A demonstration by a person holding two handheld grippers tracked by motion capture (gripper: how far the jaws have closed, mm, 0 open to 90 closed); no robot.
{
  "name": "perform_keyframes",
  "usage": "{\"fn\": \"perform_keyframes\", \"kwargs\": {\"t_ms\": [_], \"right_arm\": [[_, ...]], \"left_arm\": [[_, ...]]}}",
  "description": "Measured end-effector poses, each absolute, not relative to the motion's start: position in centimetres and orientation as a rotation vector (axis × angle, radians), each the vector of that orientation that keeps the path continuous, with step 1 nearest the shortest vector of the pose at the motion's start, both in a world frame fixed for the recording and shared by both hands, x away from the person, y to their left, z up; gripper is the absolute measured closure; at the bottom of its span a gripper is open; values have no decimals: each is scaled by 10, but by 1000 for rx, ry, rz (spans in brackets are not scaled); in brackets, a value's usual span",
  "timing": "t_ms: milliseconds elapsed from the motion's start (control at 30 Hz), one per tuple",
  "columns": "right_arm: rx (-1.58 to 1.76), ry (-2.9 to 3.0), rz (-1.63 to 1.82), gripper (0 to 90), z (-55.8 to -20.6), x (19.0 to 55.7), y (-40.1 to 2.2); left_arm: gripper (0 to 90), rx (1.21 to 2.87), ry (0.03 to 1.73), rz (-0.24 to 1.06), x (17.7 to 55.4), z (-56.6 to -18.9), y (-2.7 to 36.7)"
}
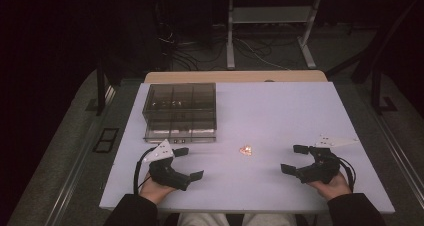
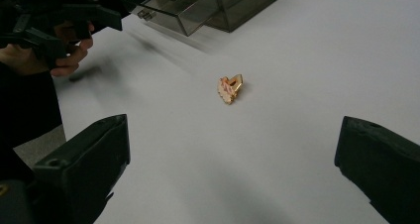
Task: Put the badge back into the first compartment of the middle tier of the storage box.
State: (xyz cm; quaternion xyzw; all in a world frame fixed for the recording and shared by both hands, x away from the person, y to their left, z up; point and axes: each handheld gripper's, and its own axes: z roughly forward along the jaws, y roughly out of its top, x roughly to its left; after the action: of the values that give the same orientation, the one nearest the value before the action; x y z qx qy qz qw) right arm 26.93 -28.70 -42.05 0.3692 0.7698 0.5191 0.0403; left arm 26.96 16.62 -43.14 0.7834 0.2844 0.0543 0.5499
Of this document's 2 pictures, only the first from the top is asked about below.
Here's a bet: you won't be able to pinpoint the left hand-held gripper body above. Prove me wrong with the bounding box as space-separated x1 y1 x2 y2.
142 139 193 192

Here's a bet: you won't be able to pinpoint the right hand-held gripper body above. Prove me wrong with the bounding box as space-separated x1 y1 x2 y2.
295 134 359 185

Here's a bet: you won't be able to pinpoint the dark transparent compartment box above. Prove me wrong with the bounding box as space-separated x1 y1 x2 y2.
142 82 218 144

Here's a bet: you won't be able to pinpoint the person's left hand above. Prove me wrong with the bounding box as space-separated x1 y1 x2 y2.
139 172 177 205

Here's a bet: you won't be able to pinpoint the person's right hand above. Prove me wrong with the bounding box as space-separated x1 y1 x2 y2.
308 172 353 202

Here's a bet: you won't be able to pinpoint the person's legs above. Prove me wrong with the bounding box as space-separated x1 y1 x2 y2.
176 212 298 226

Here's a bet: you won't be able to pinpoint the light wooden table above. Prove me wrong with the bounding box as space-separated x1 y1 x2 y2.
143 69 329 84

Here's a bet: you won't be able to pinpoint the black metal stand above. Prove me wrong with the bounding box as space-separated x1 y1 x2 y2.
84 57 116 117
324 0 424 115

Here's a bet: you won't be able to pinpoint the white metal stand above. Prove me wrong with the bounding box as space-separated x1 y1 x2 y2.
226 0 323 70

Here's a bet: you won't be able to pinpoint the right hand-held gripper black cable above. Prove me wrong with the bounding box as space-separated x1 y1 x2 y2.
335 156 357 191

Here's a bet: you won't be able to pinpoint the hand-held gripper black cable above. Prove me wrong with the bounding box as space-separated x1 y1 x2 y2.
335 156 357 191
132 147 158 196

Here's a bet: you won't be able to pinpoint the left hand-held gripper black cable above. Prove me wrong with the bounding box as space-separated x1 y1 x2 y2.
132 147 158 196

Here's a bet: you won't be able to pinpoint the tangle of floor cables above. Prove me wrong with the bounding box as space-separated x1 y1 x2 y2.
156 17 294 72

